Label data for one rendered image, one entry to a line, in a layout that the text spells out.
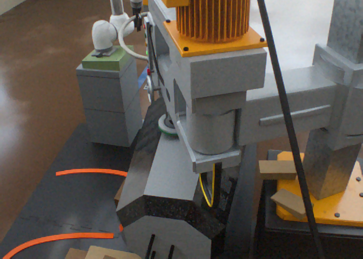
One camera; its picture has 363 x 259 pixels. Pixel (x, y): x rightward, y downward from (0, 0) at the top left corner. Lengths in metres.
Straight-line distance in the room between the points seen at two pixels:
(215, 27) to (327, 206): 1.16
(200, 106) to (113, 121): 2.10
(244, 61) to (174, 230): 1.05
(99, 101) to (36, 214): 1.08
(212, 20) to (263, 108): 0.42
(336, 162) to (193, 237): 0.80
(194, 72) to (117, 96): 2.07
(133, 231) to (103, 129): 1.59
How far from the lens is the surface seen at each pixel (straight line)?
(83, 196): 3.06
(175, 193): 1.85
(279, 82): 0.86
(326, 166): 1.81
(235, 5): 1.12
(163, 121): 2.22
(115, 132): 3.37
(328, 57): 1.58
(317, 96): 1.49
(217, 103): 1.27
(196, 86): 1.12
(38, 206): 3.11
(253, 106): 1.35
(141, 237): 2.01
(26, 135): 3.94
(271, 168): 2.01
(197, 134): 1.37
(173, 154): 2.06
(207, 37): 1.13
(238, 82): 1.16
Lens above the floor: 2.19
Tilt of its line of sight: 36 degrees down
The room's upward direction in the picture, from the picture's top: 2 degrees counter-clockwise
